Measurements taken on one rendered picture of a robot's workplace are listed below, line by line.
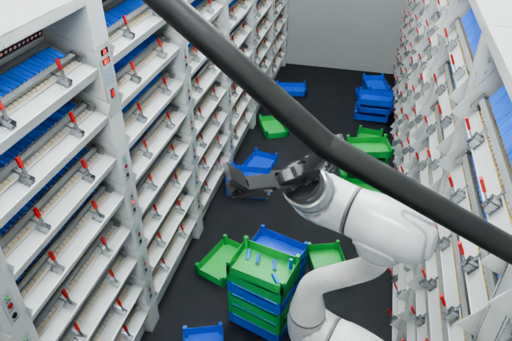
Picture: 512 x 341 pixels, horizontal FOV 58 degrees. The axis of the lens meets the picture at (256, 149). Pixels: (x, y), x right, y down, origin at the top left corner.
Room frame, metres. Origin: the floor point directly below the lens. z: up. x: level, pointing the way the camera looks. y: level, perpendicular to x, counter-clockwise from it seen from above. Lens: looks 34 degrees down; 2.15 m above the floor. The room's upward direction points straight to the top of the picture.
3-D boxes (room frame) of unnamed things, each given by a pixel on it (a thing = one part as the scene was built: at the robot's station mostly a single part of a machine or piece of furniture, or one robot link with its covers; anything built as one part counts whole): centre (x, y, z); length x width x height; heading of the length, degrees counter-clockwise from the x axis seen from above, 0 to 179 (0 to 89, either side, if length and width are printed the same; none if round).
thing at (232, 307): (1.57, -0.04, 0.12); 0.30 x 0.20 x 0.08; 60
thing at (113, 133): (1.56, 0.63, 0.87); 0.20 x 0.09 x 1.74; 76
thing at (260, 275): (1.56, -0.04, 0.44); 0.30 x 0.20 x 0.08; 64
